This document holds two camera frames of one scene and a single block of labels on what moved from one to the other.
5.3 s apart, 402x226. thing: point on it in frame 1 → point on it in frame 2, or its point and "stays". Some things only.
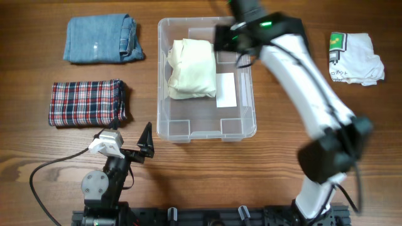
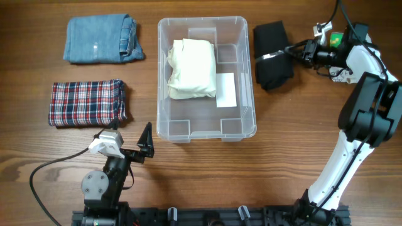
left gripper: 146,144 stays
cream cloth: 194,73 stays
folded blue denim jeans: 102,39 stays
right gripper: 223,41 → 294,54
